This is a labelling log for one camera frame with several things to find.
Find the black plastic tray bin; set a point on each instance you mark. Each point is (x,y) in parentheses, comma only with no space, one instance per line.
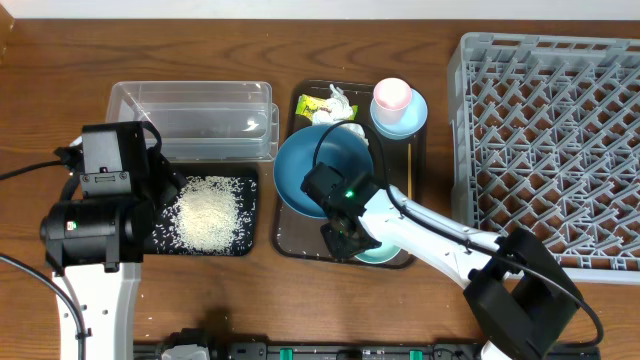
(245,210)

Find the light blue bowl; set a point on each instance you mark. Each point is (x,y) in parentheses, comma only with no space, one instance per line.
(403,123)

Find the clear plastic bin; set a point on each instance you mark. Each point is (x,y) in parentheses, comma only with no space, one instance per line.
(227,121)

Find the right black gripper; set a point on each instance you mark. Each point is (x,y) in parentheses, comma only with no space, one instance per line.
(340,251)

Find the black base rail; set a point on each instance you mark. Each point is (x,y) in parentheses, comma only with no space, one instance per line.
(198,344)

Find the white rice pile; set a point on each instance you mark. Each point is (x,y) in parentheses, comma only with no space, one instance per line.
(207,212)

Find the crumpled white tissue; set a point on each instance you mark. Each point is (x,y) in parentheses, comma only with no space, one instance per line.
(334,109)

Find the pink plastic cup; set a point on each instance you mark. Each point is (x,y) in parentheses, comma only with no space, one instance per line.
(391,97)

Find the mint green bowl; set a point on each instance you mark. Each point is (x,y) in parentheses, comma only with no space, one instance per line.
(380,255)

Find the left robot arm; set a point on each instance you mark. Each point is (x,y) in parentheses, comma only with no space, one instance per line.
(94,235)

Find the grey dishwasher rack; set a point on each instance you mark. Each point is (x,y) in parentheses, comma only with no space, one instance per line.
(546,138)

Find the yellow green snack wrapper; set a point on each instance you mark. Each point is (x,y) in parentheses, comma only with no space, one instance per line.
(302,107)

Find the dark brown serving tray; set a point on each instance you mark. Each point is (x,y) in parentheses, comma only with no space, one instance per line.
(298,236)

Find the dark blue plate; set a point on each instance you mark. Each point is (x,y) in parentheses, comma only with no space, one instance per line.
(341,149)

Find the wooden chopstick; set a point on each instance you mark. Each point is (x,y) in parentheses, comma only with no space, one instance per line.
(409,171)

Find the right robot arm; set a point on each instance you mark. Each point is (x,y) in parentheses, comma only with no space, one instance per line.
(519,294)

